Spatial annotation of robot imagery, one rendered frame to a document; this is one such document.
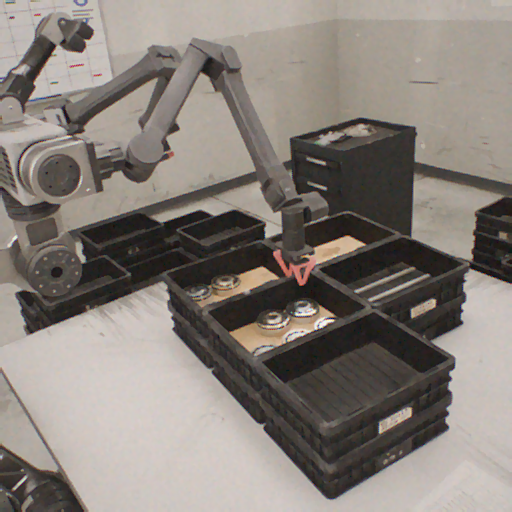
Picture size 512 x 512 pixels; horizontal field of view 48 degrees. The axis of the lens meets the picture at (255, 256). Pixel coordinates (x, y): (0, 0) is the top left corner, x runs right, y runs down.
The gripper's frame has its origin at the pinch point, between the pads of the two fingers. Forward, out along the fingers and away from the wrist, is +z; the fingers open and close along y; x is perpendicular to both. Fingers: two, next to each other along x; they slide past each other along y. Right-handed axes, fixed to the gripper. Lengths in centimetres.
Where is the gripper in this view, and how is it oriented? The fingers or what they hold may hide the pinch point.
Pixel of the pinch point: (295, 277)
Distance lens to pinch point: 152.8
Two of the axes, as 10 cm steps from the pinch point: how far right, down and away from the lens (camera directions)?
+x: -8.6, 2.8, -4.3
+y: -5.1, -3.5, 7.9
